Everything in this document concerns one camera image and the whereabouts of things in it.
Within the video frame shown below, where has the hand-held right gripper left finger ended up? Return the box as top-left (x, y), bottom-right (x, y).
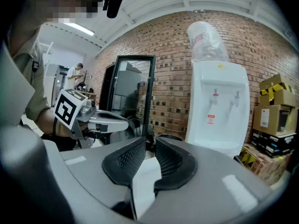
top-left (59, 136), bottom-right (147, 219)

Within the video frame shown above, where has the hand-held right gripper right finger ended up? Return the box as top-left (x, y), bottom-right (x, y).
top-left (137, 136), bottom-right (281, 224)

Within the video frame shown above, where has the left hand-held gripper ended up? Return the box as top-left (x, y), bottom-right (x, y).
top-left (54, 88), bottom-right (129, 149)

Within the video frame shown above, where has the white water dispenser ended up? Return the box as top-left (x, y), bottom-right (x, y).
top-left (184, 59), bottom-right (251, 160)

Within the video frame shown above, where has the person's left forearm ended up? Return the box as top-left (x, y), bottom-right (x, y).
top-left (36, 108), bottom-right (56, 136)

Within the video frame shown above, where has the person's left hand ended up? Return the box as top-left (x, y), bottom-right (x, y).
top-left (56, 119), bottom-right (96, 140)

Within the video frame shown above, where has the wooden table with clutter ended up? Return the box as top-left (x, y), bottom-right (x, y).
top-left (74, 82), bottom-right (97, 101)

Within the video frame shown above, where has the dark coat rack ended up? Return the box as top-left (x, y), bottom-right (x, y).
top-left (81, 70), bottom-right (91, 85)

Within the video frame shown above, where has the stainless steel trash can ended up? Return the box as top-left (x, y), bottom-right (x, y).
top-left (157, 134), bottom-right (184, 142)

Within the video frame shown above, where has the grey metal locker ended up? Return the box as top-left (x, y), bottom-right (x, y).
top-left (43, 63), bottom-right (68, 107)

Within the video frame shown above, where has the brown printed cardboard box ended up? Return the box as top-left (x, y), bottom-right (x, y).
top-left (237, 143), bottom-right (294, 187)

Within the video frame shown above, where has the black printed box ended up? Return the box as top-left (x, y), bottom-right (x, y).
top-left (250, 129), bottom-right (298, 159)

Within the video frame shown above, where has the person's olive shirt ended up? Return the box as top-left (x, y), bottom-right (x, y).
top-left (11, 31), bottom-right (51, 124)

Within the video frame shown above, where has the ceiling strip light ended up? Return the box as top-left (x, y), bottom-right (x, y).
top-left (63, 22), bottom-right (96, 36)

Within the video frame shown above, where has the cardboard box with white label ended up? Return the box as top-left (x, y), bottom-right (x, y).
top-left (253, 105), bottom-right (299, 137)

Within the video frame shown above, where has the cardboard box with yellow tape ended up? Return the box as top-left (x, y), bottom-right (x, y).
top-left (258, 73), bottom-right (297, 107)

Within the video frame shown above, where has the person's head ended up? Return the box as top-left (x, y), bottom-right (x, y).
top-left (7, 0), bottom-right (105, 58)

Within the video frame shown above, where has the black head-mounted camera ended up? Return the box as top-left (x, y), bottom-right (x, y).
top-left (97, 0), bottom-right (128, 19)

